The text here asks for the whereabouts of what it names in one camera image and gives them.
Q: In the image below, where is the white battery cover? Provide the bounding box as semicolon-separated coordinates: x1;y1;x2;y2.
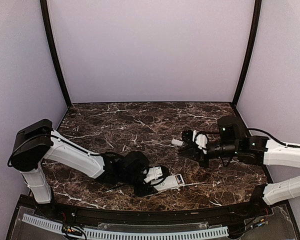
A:
171;138;184;147

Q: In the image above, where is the blue orange battery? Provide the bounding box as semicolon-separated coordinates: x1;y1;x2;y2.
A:
174;174;185;186

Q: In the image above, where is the white remote control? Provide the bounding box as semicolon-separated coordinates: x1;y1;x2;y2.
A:
154;175;185;192

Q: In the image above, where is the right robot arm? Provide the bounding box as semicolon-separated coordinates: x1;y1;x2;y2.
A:
178;116;300;217

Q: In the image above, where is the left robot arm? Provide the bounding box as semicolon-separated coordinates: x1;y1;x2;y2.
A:
7;119;164;218

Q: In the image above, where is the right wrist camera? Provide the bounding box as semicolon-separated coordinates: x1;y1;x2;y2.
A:
192;130;209;153

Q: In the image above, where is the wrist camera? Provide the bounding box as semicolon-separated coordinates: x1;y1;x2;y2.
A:
143;165;170;185
192;130;209;153

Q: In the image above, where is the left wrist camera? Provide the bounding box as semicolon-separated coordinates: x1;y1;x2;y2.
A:
143;165;170;185

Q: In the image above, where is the black front rail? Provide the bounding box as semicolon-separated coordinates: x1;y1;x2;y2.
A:
35;202;269;226

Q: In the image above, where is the white slotted cable duct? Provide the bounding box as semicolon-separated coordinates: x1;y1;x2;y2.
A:
22;213;229;240

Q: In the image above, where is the right black frame post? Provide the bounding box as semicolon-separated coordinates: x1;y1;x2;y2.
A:
232;0;262;108

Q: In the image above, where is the black frame post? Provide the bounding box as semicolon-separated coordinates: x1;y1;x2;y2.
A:
39;0;72;108
232;0;262;108

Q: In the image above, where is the left black frame post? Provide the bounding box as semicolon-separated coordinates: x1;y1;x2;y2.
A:
39;0;72;108

